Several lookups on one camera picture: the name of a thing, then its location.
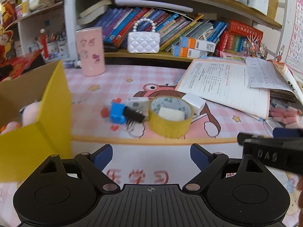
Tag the yellow cardboard box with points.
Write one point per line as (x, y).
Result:
(25, 148)

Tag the yellow tape roll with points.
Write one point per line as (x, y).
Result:
(169, 116)

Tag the loose printed paper sheet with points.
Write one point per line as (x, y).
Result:
(263, 74)

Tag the large pink plush pig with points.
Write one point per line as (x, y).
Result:
(29, 113)

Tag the white quilted pearl purse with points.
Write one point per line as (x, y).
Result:
(143, 41)

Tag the person's right hand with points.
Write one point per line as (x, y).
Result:
(300, 201)

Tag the orange blue medicine box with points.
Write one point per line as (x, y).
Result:
(186, 52)
(192, 43)

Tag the orange blue medicine box lower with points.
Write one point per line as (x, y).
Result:
(186, 52)

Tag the red fortune god decoration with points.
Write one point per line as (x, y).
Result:
(8, 16)

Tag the red dictionary books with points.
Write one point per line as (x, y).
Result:
(234, 35)

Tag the red hanging tassel ornament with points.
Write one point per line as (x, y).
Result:
(44, 43)

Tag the blue toy block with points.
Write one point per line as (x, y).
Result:
(116, 114)

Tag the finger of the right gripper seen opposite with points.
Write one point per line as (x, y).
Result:
(286, 132)

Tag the small pink plush chick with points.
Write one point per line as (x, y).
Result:
(10, 127)

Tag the open workbook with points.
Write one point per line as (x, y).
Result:
(226, 83)

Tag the alphabet wall poster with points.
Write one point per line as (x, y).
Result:
(293, 33)

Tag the black binder clip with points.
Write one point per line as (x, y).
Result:
(133, 116)

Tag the white staples box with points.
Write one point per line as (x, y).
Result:
(139, 103)

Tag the pink cylindrical pen holder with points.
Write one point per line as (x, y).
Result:
(91, 51)

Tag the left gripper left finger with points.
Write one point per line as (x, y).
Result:
(92, 165)

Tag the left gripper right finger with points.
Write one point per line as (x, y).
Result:
(210, 166)

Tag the pink plush glove toy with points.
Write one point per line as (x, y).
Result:
(286, 116)

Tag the orange blue medicine box upper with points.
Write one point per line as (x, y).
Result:
(192, 43)

